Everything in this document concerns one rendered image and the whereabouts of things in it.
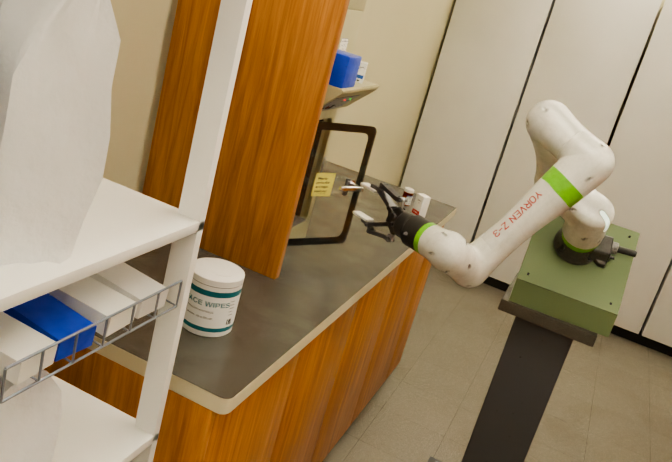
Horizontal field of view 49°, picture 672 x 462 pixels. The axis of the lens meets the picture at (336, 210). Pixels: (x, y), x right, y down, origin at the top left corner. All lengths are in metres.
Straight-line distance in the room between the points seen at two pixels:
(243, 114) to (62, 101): 1.18
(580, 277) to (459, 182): 2.75
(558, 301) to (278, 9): 1.28
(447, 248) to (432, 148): 3.33
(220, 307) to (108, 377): 0.29
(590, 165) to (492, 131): 3.13
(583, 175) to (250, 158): 0.90
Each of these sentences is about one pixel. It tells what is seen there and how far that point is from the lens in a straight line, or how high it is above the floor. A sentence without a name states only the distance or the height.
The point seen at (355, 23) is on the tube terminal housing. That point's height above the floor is 1.67.
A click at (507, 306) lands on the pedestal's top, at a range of 2.53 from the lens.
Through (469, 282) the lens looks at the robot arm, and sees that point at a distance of 2.04.
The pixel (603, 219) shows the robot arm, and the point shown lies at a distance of 2.40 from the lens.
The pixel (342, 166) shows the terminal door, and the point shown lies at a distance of 2.27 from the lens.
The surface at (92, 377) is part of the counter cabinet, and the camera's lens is 1.77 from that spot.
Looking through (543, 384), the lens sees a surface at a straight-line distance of 2.68.
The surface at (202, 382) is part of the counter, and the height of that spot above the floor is 0.94.
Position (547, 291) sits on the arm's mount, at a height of 1.02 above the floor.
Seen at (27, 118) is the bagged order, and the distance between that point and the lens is 0.95.
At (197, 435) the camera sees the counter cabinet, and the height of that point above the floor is 0.83.
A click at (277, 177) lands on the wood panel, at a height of 1.23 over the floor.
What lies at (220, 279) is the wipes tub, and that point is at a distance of 1.72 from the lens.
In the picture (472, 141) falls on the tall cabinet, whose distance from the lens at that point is 5.15.
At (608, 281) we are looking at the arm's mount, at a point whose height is 1.10.
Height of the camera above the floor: 1.82
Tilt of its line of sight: 18 degrees down
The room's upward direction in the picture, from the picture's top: 15 degrees clockwise
